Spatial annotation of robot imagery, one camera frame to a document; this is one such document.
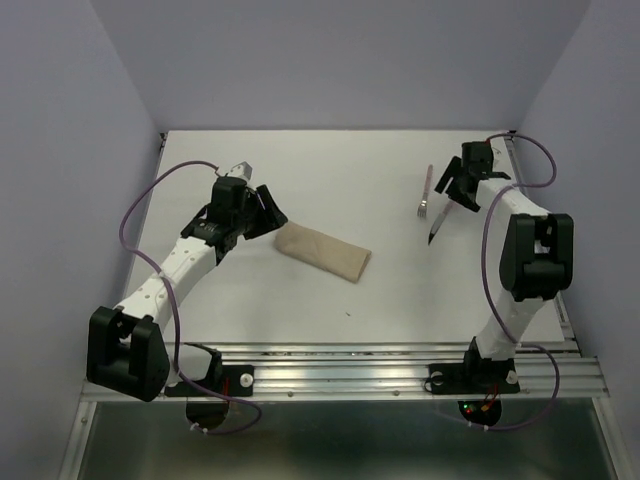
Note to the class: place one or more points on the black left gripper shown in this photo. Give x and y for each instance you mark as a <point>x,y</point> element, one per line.
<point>270,217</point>

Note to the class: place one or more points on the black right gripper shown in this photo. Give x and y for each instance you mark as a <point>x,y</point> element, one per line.
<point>453,168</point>

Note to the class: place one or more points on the pink handled knife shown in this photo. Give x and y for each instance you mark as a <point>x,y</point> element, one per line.
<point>437,224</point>

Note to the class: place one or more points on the pink handled fork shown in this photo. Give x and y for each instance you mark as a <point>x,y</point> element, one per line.
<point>423,204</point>

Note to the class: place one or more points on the beige cloth napkin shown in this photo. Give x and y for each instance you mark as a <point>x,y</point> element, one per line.
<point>322,251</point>

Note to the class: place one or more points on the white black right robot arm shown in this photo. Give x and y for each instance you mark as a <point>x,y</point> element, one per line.
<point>537,257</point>

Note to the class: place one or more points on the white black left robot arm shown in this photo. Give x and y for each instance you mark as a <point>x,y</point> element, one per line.
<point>126,348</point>

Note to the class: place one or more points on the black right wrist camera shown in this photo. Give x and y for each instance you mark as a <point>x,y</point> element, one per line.
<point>477,154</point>

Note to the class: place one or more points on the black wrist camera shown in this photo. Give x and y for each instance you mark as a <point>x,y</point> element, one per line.
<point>229,193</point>
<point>477,154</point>

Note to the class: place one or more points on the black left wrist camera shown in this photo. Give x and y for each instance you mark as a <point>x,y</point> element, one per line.
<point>229,193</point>

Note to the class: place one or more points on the aluminium front mounting rail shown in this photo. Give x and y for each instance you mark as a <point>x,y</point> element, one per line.
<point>396,371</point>

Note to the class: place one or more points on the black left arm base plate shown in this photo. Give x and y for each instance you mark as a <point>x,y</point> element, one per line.
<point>230,380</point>

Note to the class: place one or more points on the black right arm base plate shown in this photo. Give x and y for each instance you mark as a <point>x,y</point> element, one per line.
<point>458,379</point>

